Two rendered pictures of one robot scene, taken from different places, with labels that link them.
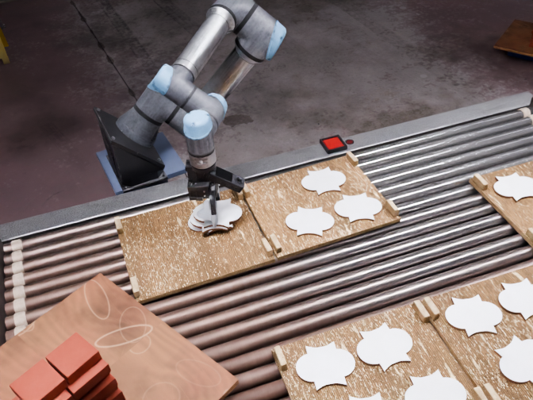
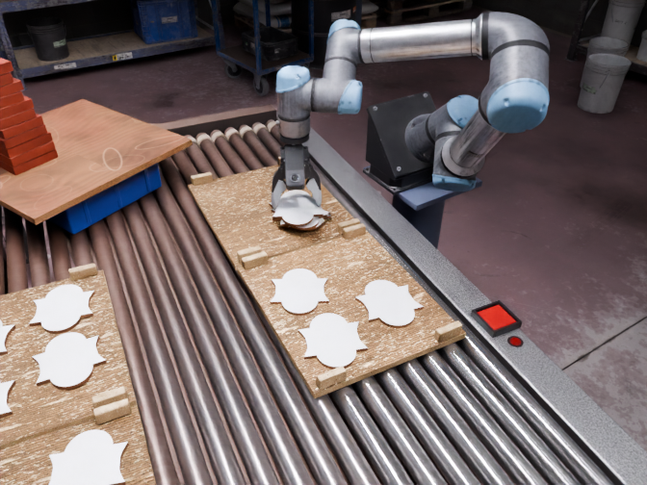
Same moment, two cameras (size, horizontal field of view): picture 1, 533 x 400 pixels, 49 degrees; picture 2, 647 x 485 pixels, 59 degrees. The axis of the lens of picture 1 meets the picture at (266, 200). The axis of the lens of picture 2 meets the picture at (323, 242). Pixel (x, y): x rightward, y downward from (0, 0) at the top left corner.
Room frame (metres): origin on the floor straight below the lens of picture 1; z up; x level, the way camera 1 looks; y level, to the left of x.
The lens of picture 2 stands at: (1.20, -1.09, 1.79)
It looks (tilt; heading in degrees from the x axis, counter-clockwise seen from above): 37 degrees down; 82
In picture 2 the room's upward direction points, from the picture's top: 1 degrees clockwise
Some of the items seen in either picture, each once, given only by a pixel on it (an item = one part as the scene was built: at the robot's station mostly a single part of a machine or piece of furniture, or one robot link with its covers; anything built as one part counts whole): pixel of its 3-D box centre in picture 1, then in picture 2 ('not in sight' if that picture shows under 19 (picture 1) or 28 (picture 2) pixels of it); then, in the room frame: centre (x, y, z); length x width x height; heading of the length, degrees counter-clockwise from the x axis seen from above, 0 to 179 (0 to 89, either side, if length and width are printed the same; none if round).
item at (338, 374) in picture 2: (392, 207); (331, 377); (1.33, -0.39, 0.95); 0.06 x 0.02 x 0.03; 19
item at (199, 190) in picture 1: (203, 178); (295, 153); (1.32, 0.18, 1.12); 0.09 x 0.08 x 0.12; 88
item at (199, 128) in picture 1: (199, 132); (295, 93); (1.32, 0.17, 1.28); 0.09 x 0.08 x 0.11; 163
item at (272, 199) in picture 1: (316, 203); (344, 300); (1.39, -0.16, 0.93); 0.41 x 0.35 x 0.02; 109
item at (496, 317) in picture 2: (333, 144); (496, 319); (1.70, -0.25, 0.92); 0.06 x 0.06 x 0.01; 17
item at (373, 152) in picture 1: (296, 174); (419, 288); (1.58, -0.11, 0.90); 1.95 x 0.05 x 0.05; 107
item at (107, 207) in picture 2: not in sight; (82, 177); (0.74, 0.39, 0.97); 0.31 x 0.31 x 0.10; 47
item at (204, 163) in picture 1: (202, 156); (293, 124); (1.31, 0.17, 1.20); 0.08 x 0.08 x 0.05
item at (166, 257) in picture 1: (191, 240); (271, 208); (1.25, 0.23, 0.93); 0.41 x 0.35 x 0.02; 108
